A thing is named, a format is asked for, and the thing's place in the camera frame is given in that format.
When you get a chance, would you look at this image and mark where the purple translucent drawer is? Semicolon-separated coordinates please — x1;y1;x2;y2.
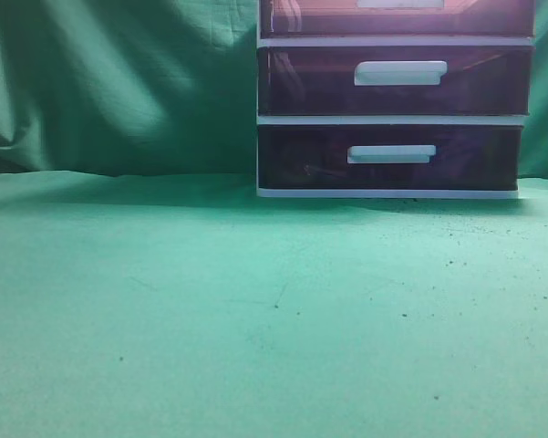
258;125;522;191
257;46;533;116
258;0;535;37

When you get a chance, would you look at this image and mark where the green cloth backdrop and cover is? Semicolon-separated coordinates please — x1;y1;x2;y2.
0;1;548;437

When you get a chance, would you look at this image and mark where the white plastic drawer cabinet frame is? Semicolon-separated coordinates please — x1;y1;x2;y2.
256;5;534;199

